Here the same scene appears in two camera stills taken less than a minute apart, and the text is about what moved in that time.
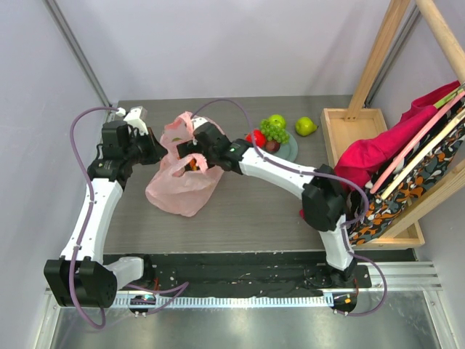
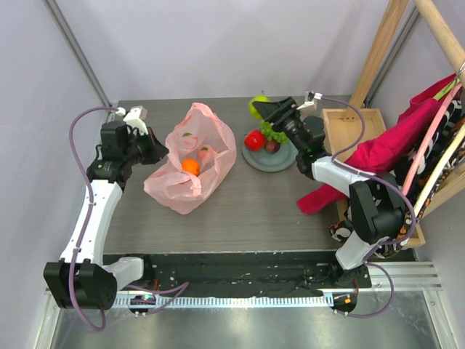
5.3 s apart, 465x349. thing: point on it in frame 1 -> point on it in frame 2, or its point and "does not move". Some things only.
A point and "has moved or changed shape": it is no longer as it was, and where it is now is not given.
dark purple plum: [272, 146] does not move
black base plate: [243, 274] does not move
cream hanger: [431, 147] -> [439, 171]
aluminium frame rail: [70, 38] does not move
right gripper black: [195, 147] -> [282, 112]
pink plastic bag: [181, 186] has moved or changed shape
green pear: [304, 126] has moved or changed shape
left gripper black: [156, 150] does not move
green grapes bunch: [274, 132] does not move
